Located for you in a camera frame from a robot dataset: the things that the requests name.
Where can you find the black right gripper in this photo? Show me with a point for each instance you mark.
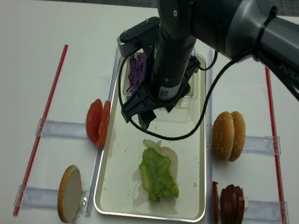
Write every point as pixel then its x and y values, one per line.
pixel 166 80

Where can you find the green lettuce leaf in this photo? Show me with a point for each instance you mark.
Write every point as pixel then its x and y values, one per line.
pixel 155 173

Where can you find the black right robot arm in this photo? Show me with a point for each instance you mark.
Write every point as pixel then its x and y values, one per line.
pixel 237 29

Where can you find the right tomato slice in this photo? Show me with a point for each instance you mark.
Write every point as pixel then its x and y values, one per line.
pixel 103 125

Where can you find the tomato slice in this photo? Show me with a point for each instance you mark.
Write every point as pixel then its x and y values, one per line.
pixel 103 125
pixel 93 120

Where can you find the left tomato slice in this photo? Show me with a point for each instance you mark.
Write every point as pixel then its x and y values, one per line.
pixel 93 120

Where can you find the thin red meat slice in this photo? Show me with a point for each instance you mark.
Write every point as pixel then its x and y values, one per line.
pixel 215 202

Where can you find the brown meat patty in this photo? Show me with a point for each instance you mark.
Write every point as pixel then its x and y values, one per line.
pixel 238 217
pixel 228 204

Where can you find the clear tomato pusher track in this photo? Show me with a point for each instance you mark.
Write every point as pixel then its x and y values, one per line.
pixel 59 129

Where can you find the clear plastic vegetable container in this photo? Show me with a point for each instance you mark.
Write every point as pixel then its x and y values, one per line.
pixel 183 102

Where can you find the purple cabbage pile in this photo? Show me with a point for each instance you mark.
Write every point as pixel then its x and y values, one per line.
pixel 137 69

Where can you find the metal serving tray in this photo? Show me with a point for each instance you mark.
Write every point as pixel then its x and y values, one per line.
pixel 119 189

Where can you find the sesame bun top left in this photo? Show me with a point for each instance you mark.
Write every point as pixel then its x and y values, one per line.
pixel 223 136

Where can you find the sesame bun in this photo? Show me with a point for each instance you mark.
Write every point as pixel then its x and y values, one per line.
pixel 239 136
pixel 223 136

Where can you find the sesame bun top right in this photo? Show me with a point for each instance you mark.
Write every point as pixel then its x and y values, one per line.
pixel 239 136

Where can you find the clear bun pusher track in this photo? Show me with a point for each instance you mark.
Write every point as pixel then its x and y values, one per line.
pixel 267 145

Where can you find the upright bun half left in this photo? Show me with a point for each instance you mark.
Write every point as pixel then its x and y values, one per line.
pixel 69 194

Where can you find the white patty pusher block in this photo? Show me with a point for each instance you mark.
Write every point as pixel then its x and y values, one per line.
pixel 246 203

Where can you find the clear patty pusher track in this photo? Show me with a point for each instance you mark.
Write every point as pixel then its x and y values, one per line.
pixel 263 211

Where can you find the clear left bun track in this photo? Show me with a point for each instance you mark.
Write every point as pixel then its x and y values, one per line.
pixel 39 198

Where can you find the left red strip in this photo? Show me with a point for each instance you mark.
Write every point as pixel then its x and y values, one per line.
pixel 22 189

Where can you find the red strip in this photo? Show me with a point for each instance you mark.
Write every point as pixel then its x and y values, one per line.
pixel 22 189
pixel 283 210

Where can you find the right red strip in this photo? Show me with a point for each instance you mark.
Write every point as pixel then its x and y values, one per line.
pixel 283 210

